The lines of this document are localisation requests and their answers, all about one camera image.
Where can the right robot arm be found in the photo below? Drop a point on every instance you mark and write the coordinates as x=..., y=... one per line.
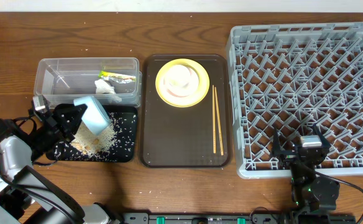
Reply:
x=314, y=195

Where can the pink bowl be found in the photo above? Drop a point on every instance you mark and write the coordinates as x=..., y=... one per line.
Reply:
x=187, y=90

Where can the light blue bowl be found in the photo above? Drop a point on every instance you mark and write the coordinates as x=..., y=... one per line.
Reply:
x=95, y=117

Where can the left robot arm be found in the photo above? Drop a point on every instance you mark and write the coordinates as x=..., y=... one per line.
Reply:
x=22, y=141

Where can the cream white cup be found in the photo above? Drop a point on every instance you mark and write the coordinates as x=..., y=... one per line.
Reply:
x=178, y=75

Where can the grey plastic dishwasher rack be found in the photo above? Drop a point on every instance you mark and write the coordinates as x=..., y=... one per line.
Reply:
x=286, y=78

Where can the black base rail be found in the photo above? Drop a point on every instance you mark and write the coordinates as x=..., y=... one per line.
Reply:
x=255, y=218

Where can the clear plastic waste bin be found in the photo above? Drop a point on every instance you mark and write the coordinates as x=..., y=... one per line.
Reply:
x=61, y=80

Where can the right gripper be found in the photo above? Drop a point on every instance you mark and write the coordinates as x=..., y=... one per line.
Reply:
x=287, y=156

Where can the right wooden chopstick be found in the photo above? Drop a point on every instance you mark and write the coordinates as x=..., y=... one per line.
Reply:
x=218, y=119

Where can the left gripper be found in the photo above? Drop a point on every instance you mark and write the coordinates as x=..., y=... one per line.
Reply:
x=59, y=127

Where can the yellow plate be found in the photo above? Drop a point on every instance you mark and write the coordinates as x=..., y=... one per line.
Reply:
x=183, y=102

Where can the wooden chopstick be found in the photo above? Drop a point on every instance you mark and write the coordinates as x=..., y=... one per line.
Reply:
x=213, y=120
x=218, y=119

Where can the green yellow snack wrapper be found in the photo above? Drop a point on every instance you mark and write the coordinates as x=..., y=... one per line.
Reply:
x=116, y=77

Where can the rice pile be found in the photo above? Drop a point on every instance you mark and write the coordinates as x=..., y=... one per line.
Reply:
x=91, y=141

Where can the white tissue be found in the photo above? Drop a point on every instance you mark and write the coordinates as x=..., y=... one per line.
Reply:
x=105, y=88

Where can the dark brown serving tray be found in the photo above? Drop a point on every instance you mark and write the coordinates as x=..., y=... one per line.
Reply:
x=174, y=137

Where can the black plastic tray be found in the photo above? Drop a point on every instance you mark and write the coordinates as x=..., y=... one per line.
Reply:
x=122, y=146

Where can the left wooden chopstick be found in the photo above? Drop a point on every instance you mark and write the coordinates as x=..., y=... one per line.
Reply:
x=213, y=120

